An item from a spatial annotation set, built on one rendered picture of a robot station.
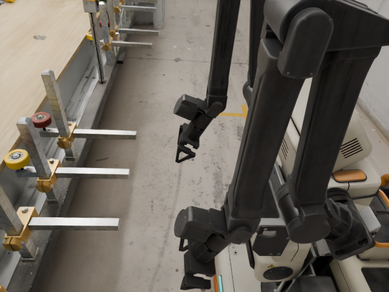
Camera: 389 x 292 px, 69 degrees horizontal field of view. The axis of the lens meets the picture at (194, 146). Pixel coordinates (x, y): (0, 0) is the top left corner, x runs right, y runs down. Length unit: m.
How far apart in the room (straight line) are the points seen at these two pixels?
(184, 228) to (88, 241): 1.48
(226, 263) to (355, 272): 0.68
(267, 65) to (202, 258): 0.46
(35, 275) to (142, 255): 0.87
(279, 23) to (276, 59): 0.04
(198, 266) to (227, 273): 0.91
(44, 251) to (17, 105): 0.70
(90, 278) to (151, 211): 0.56
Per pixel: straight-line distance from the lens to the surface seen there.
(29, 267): 1.20
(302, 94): 0.74
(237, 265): 1.61
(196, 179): 2.28
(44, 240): 1.23
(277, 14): 0.35
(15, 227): 1.05
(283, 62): 0.33
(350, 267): 1.15
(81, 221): 1.05
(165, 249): 1.93
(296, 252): 1.02
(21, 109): 1.53
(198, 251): 0.67
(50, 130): 1.47
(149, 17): 5.19
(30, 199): 1.49
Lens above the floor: 1.69
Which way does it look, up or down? 41 degrees down
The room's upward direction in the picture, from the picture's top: 6 degrees clockwise
